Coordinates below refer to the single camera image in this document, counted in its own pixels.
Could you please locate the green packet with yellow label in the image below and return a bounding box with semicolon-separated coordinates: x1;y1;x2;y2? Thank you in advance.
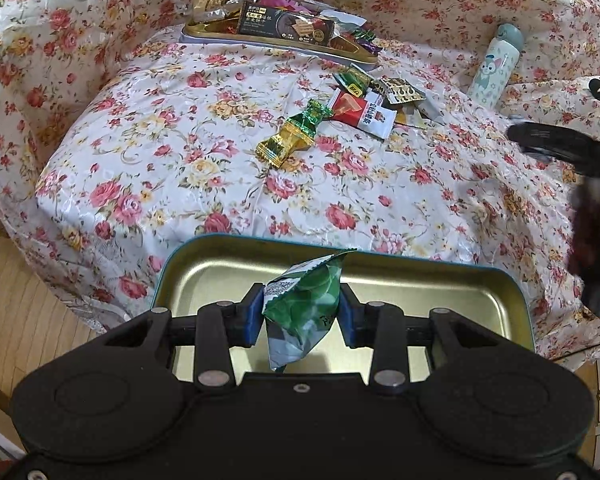
332;65;373;98

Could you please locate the pale green cartoon bottle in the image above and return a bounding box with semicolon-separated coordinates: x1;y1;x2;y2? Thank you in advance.
466;23;523;108

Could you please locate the silver yellow snack packet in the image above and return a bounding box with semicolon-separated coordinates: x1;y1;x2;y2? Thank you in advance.
395;105;431;129

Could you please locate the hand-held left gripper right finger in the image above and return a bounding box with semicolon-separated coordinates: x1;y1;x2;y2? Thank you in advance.
337;282;501;393

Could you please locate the gold metal tray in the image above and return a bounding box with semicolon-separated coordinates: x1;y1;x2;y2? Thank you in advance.
150;232;536;381

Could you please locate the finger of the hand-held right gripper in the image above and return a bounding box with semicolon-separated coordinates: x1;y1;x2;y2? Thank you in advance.
507;121;600;178

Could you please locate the brown patterned snack packet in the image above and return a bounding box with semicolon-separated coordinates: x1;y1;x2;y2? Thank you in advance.
372;77;426;108

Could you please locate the dark biscuit box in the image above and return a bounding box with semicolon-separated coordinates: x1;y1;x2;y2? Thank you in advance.
237;5;338;46

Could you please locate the purple rimmed tin tray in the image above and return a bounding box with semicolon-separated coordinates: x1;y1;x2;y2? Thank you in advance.
180;22;381;71

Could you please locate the red white snack packet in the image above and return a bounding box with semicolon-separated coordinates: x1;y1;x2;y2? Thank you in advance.
327;87;398;141

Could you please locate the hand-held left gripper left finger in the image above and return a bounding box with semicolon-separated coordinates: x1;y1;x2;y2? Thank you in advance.
102;282;266;393

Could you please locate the gold candy packet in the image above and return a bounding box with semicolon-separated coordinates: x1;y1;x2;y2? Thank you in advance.
256;122;313;168

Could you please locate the gold tray of snacks far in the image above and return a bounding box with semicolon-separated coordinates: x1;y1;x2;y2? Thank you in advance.
187;0;381;57

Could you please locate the green white snack packet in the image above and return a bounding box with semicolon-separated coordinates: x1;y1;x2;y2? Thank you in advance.
263;250;349;374

